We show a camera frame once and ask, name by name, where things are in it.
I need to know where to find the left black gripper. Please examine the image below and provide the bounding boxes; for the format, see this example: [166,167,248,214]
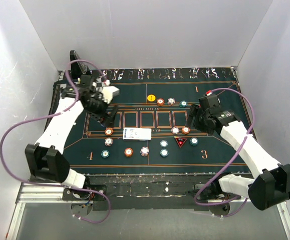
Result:
[85,93,119,128]

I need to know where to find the green chips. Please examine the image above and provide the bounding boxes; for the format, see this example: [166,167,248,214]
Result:
[101,149,110,158]
[179,100,188,108]
[190,137,199,146]

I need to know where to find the orange chips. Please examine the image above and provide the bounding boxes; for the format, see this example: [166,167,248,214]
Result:
[181,126,190,135]
[104,127,113,136]
[156,98,164,106]

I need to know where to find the blue playing card box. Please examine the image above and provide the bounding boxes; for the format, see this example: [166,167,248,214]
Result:
[123,128,152,141]

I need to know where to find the red triangular dealer button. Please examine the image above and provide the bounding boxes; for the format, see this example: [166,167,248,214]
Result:
[174,136,187,148]

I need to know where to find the orange poker chip stack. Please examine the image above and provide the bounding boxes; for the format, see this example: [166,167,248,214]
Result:
[124,148,133,157]

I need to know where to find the yellow big blind button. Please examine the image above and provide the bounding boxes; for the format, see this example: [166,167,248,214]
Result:
[147,94,156,103]

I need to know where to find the green poker chip stack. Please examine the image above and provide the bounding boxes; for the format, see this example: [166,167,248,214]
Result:
[160,148,169,158]

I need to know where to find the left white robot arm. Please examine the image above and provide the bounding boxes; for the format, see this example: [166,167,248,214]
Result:
[25,74,120,200]

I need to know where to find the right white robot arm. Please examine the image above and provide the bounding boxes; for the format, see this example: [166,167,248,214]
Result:
[186,92,290,210]

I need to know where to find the small chess board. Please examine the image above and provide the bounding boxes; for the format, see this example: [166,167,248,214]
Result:
[92,77,111,88]

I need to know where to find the green poker table mat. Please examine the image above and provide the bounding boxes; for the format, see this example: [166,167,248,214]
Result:
[64,67,251,175]

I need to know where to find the black triangular stand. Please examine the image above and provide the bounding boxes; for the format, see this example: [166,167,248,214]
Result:
[69,50,91,79]

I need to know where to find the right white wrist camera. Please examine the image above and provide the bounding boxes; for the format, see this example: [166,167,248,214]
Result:
[209,94,220,107]

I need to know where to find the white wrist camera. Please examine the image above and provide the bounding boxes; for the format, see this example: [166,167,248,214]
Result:
[102,85,120,104]
[209,94,220,107]

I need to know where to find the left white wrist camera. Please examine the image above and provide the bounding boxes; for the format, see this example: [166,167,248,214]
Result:
[102,85,120,104]

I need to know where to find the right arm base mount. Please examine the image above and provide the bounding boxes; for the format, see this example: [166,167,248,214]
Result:
[188,183,247,219]

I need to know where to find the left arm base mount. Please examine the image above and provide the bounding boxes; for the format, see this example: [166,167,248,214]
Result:
[62,176,107,220]

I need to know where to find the aluminium rail frame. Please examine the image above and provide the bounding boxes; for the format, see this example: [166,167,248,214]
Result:
[7,184,290,240]

